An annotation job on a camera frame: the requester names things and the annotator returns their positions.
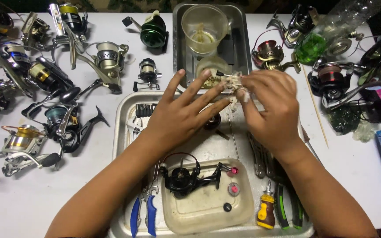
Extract small black-tipped brush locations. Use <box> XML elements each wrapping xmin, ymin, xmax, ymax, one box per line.
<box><xmin>216</xmin><ymin>70</ymin><xmax>241</xmax><ymax>79</ymax></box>

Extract small deep metal tray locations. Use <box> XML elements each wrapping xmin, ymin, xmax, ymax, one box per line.
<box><xmin>172</xmin><ymin>3</ymin><xmax>253</xmax><ymax>95</ymax></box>

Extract silver and black fishing reel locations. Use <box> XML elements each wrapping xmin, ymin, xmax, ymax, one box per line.
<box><xmin>19</xmin><ymin>12</ymin><xmax>51</xmax><ymax>51</ymax></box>

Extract black and chrome fishing reel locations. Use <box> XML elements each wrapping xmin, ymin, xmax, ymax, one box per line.
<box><xmin>266</xmin><ymin>4</ymin><xmax>321</xmax><ymax>49</ymax></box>

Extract dark green plastic bag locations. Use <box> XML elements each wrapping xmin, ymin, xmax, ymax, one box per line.
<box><xmin>327</xmin><ymin>105</ymin><xmax>364</xmax><ymax>136</ymax></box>

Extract person's right hand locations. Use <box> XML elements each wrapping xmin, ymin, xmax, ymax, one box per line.
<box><xmin>236</xmin><ymin>69</ymin><xmax>306</xmax><ymax>158</ymax></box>

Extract clear crumpled plastic bag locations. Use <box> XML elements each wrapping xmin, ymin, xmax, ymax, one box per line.
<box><xmin>352</xmin><ymin>120</ymin><xmax>377</xmax><ymax>143</ymax></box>

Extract black reel with yellow spool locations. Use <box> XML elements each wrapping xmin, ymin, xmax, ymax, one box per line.
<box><xmin>48</xmin><ymin>2</ymin><xmax>89</xmax><ymax>71</ymax></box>

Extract thin metal rod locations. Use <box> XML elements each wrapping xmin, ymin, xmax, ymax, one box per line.
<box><xmin>226</xmin><ymin>113</ymin><xmax>240</xmax><ymax>162</ymax></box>

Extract red and gold fishing reel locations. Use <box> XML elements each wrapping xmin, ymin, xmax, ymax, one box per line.
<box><xmin>251</xmin><ymin>29</ymin><xmax>302</xmax><ymax>74</ymax></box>

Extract large metal tray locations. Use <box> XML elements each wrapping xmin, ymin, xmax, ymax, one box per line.
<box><xmin>108</xmin><ymin>91</ymin><xmax>315</xmax><ymax>238</ymax></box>

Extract wooden skewer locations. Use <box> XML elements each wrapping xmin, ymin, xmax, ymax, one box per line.
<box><xmin>301</xmin><ymin>64</ymin><xmax>329</xmax><ymax>149</ymax></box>

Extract cloudy plastic tub lid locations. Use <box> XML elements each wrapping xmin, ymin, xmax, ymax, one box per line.
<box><xmin>160</xmin><ymin>158</ymin><xmax>255</xmax><ymax>235</ymax></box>

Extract blue and silver fishing reel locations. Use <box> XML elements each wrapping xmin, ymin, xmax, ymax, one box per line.
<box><xmin>0</xmin><ymin>39</ymin><xmax>35</xmax><ymax>99</ymax></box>

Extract thin screwdriver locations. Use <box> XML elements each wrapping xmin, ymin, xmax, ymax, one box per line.
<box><xmin>298</xmin><ymin>119</ymin><xmax>324</xmax><ymax>165</ymax></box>

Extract bare metal pliers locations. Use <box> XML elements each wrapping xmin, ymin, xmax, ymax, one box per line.
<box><xmin>247</xmin><ymin>132</ymin><xmax>276</xmax><ymax>179</ymax></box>

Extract silver reel spool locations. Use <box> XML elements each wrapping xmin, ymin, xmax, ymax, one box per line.
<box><xmin>325</xmin><ymin>31</ymin><xmax>365</xmax><ymax>57</ymax></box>

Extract green closed-face fishing reel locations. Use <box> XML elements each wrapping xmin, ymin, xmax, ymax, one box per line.
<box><xmin>122</xmin><ymin>9</ymin><xmax>170</xmax><ymax>54</ymax></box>

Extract plastic bottle with green liquid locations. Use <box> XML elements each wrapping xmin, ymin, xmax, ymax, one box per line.
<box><xmin>293</xmin><ymin>0</ymin><xmax>381</xmax><ymax>65</ymax></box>

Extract silver adjustable wrench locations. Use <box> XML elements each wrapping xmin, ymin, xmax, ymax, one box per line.
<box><xmin>126</xmin><ymin>116</ymin><xmax>145</xmax><ymax>141</ymax></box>

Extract small silver open-end wrench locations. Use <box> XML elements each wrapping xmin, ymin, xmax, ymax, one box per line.
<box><xmin>149</xmin><ymin>161</ymin><xmax>161</xmax><ymax>196</ymax></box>

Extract small black baitcasting reel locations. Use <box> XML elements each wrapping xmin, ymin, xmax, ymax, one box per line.
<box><xmin>132</xmin><ymin>58</ymin><xmax>163</xmax><ymax>93</ymax></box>

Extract black reel with gold spool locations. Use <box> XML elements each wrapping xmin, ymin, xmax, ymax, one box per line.
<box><xmin>28</xmin><ymin>56</ymin><xmax>82</xmax><ymax>105</ymax></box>

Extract green and black handled pliers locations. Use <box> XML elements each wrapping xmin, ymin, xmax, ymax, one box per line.
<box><xmin>273</xmin><ymin>158</ymin><xmax>309</xmax><ymax>231</ymax></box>

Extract grey spinning reel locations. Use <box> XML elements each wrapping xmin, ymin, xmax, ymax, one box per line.
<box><xmin>69</xmin><ymin>41</ymin><xmax>130</xmax><ymax>95</ymax></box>

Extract blue-handled pliers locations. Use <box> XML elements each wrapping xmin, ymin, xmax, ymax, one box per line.
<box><xmin>130</xmin><ymin>186</ymin><xmax>158</xmax><ymax>237</ymax></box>

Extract pink and silver knob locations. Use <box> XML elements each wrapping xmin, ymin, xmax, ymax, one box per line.
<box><xmin>228</xmin><ymin>182</ymin><xmax>241</xmax><ymax>197</ymax></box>

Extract tall clear plastic cup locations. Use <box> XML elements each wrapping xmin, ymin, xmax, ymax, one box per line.
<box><xmin>181</xmin><ymin>4</ymin><xmax>230</xmax><ymax>55</ymax></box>

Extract yellow and brown stubby screwdriver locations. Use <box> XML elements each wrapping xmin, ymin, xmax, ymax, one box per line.
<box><xmin>256</xmin><ymin>180</ymin><xmax>276</xmax><ymax>230</ymax></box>

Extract silver reel with gold spool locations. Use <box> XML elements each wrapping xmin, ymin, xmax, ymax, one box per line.
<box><xmin>0</xmin><ymin>124</ymin><xmax>64</xmax><ymax>178</ymax></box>

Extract low plastic cup with grease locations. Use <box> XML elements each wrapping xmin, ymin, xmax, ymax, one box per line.
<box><xmin>195</xmin><ymin>55</ymin><xmax>234</xmax><ymax>90</ymax></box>

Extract black pouch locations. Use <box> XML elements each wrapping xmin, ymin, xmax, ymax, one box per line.
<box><xmin>359</xmin><ymin>89</ymin><xmax>381</xmax><ymax>126</ymax></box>

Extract person's left hand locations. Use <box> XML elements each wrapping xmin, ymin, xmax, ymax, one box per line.
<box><xmin>140</xmin><ymin>68</ymin><xmax>233</xmax><ymax>148</ymax></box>

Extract black reel with red line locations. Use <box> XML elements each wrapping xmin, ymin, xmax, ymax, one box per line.
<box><xmin>307</xmin><ymin>58</ymin><xmax>381</xmax><ymax>110</ymax></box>

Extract black screwdriver bit holder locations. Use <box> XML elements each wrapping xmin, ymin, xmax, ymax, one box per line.
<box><xmin>134</xmin><ymin>103</ymin><xmax>158</xmax><ymax>118</ymax></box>

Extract white tissue wad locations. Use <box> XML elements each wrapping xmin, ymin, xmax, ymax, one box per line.
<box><xmin>223</xmin><ymin>71</ymin><xmax>252</xmax><ymax>112</ymax></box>

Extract black round reel part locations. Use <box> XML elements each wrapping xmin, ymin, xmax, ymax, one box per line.
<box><xmin>204</xmin><ymin>113</ymin><xmax>222</xmax><ymax>131</ymax></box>

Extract black reel with thin bail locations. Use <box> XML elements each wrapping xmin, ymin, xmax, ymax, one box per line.
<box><xmin>359</xmin><ymin>31</ymin><xmax>381</xmax><ymax>87</ymax></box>

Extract black reel with teal spool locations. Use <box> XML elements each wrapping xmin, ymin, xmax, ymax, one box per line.
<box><xmin>21</xmin><ymin>101</ymin><xmax>110</xmax><ymax>154</ymax></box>

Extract black reel body without spool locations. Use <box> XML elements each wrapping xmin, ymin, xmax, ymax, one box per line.
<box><xmin>159</xmin><ymin>152</ymin><xmax>239</xmax><ymax>199</ymax></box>

